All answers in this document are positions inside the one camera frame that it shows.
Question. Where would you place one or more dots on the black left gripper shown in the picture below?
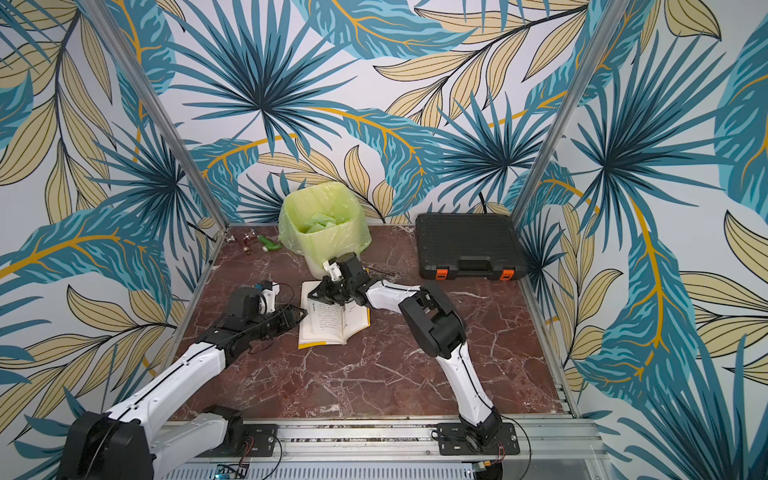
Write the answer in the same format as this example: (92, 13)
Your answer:
(287, 319)

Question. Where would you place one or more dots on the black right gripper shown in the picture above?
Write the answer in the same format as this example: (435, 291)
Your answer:
(335, 287)

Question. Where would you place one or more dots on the yellow children's book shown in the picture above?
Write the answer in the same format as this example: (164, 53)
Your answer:
(329, 324)

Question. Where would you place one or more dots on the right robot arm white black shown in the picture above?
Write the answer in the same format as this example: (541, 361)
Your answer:
(436, 326)

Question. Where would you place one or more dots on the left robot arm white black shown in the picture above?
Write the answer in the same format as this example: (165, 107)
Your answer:
(128, 442)

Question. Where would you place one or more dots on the white bin green bag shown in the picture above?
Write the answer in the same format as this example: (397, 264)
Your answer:
(322, 222)

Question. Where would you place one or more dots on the green toy on table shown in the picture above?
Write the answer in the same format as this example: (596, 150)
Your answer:
(267, 244)

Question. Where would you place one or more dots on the small brown metal trinket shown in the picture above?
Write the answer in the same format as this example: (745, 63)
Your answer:
(243, 242)

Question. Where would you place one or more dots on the black plastic tool case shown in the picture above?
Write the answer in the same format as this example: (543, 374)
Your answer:
(454, 245)

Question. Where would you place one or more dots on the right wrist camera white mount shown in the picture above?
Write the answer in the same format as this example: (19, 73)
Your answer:
(333, 270)

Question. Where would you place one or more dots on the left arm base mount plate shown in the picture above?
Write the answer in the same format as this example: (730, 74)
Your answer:
(247, 440)

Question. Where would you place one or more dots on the green circuit board with wires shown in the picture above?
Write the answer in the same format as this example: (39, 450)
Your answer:
(227, 471)

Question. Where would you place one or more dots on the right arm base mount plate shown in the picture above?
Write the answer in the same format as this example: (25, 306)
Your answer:
(454, 439)

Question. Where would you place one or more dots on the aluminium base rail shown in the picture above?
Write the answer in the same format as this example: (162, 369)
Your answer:
(551, 447)

